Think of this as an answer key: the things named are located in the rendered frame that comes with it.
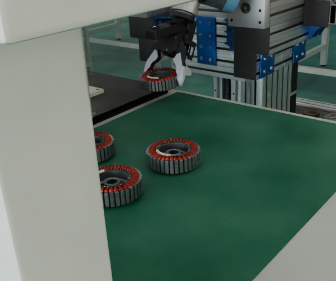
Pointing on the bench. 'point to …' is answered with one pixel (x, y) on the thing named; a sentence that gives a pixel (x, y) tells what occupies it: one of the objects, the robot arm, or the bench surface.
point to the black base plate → (116, 95)
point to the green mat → (220, 188)
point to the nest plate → (95, 91)
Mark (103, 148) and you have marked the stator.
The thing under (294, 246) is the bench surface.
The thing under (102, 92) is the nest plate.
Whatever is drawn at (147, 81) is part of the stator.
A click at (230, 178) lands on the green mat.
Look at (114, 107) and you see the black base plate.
